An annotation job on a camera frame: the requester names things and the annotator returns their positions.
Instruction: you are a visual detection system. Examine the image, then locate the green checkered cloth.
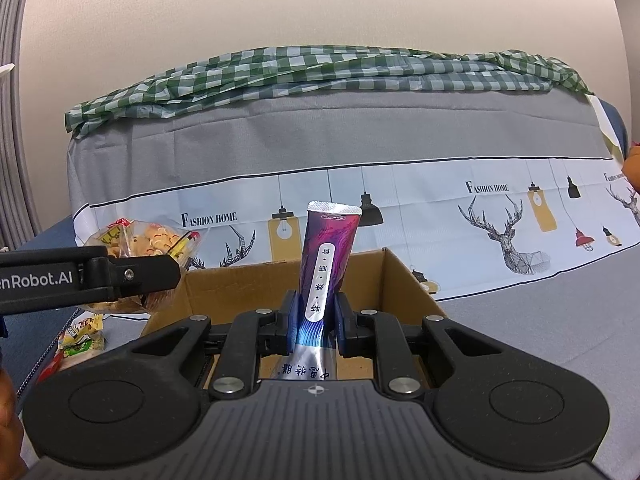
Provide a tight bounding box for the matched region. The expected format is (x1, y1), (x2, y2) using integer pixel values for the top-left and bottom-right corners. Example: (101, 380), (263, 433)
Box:
(64, 46), (596, 137)

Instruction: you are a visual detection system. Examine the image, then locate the purple snack stick wrapper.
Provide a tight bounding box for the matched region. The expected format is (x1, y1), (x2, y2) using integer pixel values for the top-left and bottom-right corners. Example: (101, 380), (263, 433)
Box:
(270, 201), (362, 382)

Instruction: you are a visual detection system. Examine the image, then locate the grey curtain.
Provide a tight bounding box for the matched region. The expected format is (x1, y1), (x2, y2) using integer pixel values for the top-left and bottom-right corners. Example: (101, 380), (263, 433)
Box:
(0, 0), (42, 251)

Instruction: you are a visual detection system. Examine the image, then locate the clear bag of round cookies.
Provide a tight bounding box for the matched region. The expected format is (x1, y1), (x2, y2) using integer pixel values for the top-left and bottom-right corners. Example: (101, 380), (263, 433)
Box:
(82, 217), (201, 317)

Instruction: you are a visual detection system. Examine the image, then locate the grey deer print sheet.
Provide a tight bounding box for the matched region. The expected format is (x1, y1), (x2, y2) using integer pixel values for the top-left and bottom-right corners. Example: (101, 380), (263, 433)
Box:
(20, 82), (640, 480)

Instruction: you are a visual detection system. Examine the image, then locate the pile of snack packets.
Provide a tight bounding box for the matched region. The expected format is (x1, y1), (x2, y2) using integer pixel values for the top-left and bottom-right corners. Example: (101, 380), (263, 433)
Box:
(35, 312), (107, 386)

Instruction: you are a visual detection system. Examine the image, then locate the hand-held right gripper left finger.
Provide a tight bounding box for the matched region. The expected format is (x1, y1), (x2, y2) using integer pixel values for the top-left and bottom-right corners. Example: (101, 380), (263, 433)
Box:
(122, 291), (305, 401)

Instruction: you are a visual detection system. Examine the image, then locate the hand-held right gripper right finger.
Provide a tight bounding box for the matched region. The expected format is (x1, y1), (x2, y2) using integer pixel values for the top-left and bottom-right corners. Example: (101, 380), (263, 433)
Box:
(334, 292), (503, 396)

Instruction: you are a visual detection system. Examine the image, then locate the orange object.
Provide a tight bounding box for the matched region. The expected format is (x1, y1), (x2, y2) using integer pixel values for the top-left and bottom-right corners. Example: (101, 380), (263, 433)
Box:
(622, 144), (640, 192)

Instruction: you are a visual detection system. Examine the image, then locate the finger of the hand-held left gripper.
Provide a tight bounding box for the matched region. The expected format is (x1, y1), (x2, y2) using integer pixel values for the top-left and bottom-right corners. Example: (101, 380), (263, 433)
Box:
(82, 255), (182, 306)

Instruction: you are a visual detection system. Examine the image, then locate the brown cardboard box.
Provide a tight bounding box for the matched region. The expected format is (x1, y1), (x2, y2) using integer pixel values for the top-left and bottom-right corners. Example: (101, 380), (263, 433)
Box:
(141, 247), (448, 396)

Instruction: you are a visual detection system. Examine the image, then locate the person's left forearm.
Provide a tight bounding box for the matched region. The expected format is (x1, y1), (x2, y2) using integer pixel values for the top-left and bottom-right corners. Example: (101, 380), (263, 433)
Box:
(0, 370), (27, 479)

